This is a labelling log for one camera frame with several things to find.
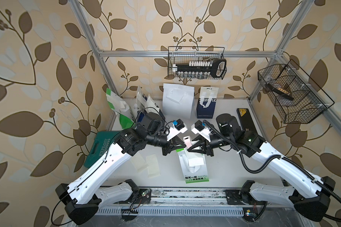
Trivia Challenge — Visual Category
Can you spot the wire basket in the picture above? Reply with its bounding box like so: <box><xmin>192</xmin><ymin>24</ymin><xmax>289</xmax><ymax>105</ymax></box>
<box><xmin>167</xmin><ymin>46</ymin><xmax>227</xmax><ymax>81</ymax></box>
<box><xmin>258</xmin><ymin>59</ymin><xmax>335</xmax><ymax>124</ymax></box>

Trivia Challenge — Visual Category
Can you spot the navy bag front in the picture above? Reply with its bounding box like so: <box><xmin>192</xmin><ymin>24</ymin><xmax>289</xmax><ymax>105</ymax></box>
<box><xmin>145</xmin><ymin>95</ymin><xmax>165</xmax><ymax>119</ymax></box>

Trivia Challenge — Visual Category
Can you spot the aluminium frame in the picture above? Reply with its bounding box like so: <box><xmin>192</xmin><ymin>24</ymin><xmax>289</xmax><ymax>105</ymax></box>
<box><xmin>70</xmin><ymin>1</ymin><xmax>341</xmax><ymax>131</ymax></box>

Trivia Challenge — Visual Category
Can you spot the black box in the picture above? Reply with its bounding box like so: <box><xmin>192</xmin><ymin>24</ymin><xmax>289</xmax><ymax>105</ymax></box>
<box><xmin>237</xmin><ymin>108</ymin><xmax>257</xmax><ymax>133</ymax></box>

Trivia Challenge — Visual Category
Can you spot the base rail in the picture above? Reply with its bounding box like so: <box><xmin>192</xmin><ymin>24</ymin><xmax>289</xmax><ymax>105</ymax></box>
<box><xmin>65</xmin><ymin>186</ymin><xmax>313</xmax><ymax>227</ymax></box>

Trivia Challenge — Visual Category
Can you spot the back wire basket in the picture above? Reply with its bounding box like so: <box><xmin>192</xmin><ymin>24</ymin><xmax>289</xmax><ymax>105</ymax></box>
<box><xmin>167</xmin><ymin>46</ymin><xmax>227</xmax><ymax>81</ymax></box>

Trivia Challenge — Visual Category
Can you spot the green white bag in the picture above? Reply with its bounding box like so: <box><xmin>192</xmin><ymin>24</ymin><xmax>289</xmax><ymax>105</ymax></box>
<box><xmin>106</xmin><ymin>88</ymin><xmax>134</xmax><ymax>129</ymax></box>
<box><xmin>177</xmin><ymin>148</ymin><xmax>209</xmax><ymax>183</ymax></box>

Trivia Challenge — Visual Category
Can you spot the navy bag rear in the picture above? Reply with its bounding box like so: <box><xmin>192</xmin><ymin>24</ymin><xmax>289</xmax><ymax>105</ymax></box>
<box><xmin>196</xmin><ymin>87</ymin><xmax>219</xmax><ymax>119</ymax></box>

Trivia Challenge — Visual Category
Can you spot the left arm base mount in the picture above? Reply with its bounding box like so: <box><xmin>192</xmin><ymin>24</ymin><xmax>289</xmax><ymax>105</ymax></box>
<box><xmin>121</xmin><ymin>179</ymin><xmax>152</xmax><ymax>221</ymax></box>

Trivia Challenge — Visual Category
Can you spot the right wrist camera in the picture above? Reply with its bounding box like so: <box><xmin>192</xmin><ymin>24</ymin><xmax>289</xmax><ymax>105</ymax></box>
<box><xmin>191</xmin><ymin>120</ymin><xmax>211</xmax><ymax>142</ymax></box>

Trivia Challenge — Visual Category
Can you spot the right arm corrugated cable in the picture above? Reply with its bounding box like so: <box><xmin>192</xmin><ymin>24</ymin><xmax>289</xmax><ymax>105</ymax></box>
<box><xmin>203</xmin><ymin>120</ymin><xmax>341</xmax><ymax>223</ymax></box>

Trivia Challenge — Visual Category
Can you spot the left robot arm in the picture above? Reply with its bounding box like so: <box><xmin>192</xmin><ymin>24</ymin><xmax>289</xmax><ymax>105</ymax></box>
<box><xmin>56</xmin><ymin>125</ymin><xmax>187</xmax><ymax>225</ymax></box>

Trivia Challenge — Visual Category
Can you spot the navy bag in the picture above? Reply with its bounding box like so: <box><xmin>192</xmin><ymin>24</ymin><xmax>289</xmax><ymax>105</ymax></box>
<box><xmin>145</xmin><ymin>95</ymin><xmax>165</xmax><ymax>119</ymax></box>
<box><xmin>196</xmin><ymin>87</ymin><xmax>219</xmax><ymax>119</ymax></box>

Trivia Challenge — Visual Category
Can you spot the dark tool in basket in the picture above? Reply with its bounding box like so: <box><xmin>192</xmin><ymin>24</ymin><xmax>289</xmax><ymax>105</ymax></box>
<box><xmin>267</xmin><ymin>83</ymin><xmax>294</xmax><ymax>101</ymax></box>

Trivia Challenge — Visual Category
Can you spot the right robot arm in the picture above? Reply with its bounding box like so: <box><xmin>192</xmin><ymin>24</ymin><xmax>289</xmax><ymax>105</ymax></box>
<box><xmin>184</xmin><ymin>131</ymin><xmax>335</xmax><ymax>222</ymax></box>

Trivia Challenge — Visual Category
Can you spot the blue white Cheerful bag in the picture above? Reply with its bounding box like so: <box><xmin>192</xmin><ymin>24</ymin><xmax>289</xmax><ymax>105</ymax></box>
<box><xmin>134</xmin><ymin>86</ymin><xmax>147</xmax><ymax>122</ymax></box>

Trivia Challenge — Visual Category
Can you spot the right wire basket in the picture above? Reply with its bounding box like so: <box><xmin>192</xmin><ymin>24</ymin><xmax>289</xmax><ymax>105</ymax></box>
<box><xmin>258</xmin><ymin>59</ymin><xmax>335</xmax><ymax>124</ymax></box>

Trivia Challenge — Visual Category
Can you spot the large white paper bag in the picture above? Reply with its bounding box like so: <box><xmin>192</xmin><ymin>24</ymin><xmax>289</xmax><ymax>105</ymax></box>
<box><xmin>162</xmin><ymin>83</ymin><xmax>195</xmax><ymax>119</ymax></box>

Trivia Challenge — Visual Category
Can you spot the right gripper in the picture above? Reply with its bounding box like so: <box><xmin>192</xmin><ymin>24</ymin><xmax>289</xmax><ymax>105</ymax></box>
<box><xmin>188</xmin><ymin>132</ymin><xmax>234</xmax><ymax>156</ymax></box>

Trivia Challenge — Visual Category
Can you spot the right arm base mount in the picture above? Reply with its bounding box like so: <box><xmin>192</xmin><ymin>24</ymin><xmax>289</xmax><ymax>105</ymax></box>
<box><xmin>224</xmin><ymin>180</ymin><xmax>268</xmax><ymax>223</ymax></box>

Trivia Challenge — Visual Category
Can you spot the black socket set holder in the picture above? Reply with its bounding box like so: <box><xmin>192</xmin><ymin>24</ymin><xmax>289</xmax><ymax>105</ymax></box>
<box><xmin>170</xmin><ymin>59</ymin><xmax>227</xmax><ymax>79</ymax></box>

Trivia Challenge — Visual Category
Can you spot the green tool case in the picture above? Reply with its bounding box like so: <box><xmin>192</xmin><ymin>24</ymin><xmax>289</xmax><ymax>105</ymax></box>
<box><xmin>84</xmin><ymin>131</ymin><xmax>122</xmax><ymax>170</ymax></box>

